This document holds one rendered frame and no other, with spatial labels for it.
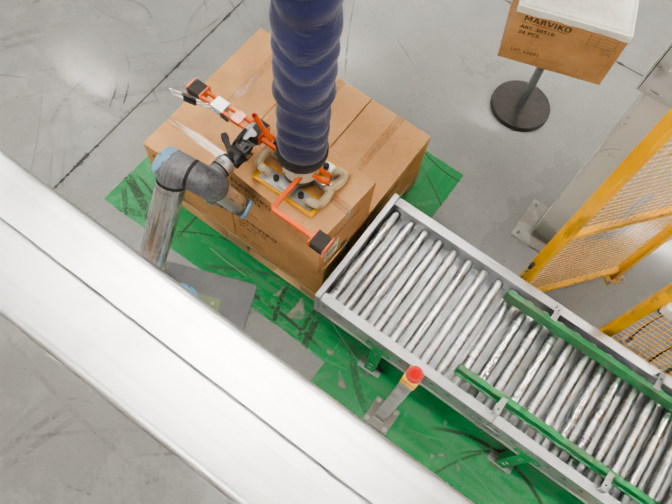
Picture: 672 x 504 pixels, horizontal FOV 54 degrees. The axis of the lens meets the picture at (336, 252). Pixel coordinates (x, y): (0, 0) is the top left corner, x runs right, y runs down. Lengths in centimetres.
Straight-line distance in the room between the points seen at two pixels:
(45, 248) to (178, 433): 14
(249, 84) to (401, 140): 91
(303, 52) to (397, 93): 241
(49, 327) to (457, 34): 461
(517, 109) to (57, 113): 297
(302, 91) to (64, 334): 196
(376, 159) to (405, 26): 154
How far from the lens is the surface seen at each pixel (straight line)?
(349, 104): 376
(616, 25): 386
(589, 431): 337
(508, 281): 339
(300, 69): 224
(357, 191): 302
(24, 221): 46
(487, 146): 443
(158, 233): 258
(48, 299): 43
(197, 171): 238
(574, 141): 465
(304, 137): 258
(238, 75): 386
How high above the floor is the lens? 360
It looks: 67 degrees down
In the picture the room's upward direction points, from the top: 10 degrees clockwise
